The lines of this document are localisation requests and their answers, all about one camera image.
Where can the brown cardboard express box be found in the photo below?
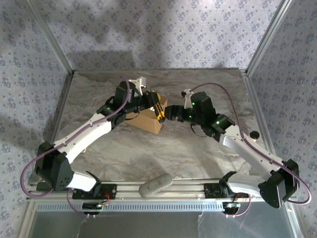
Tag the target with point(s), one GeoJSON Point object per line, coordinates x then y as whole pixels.
{"type": "Point", "coordinates": [148, 122]}

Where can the aluminium side rail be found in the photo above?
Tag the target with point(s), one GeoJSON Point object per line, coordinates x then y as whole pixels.
{"type": "Point", "coordinates": [55, 119]}
{"type": "Point", "coordinates": [258, 109]}

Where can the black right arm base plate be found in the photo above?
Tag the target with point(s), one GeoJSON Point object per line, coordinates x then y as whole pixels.
{"type": "Point", "coordinates": [213, 192]}

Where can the black round knob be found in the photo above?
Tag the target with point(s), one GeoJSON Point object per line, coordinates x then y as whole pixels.
{"type": "Point", "coordinates": [254, 134]}

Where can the small black controller board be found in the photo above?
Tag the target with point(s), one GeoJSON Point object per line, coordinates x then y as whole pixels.
{"type": "Point", "coordinates": [231, 206]}
{"type": "Point", "coordinates": [91, 206]}

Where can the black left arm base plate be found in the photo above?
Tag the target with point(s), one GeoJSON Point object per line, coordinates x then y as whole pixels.
{"type": "Point", "coordinates": [111, 191]}

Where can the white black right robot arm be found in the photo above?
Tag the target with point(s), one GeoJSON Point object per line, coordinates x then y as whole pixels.
{"type": "Point", "coordinates": [247, 151]}

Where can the aluminium mounting rail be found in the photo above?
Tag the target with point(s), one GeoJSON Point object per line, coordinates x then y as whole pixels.
{"type": "Point", "coordinates": [185, 189]}

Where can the aluminium frame post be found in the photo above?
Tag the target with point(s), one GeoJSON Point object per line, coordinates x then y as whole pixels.
{"type": "Point", "coordinates": [54, 42]}
{"type": "Point", "coordinates": [267, 37]}

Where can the grey metal panel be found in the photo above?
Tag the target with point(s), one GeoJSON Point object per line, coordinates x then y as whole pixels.
{"type": "Point", "coordinates": [148, 225]}

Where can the grey oval pad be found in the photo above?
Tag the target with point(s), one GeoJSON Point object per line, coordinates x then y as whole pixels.
{"type": "Point", "coordinates": [156, 186]}

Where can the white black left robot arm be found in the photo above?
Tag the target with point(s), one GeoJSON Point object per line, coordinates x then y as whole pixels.
{"type": "Point", "coordinates": [81, 134]}

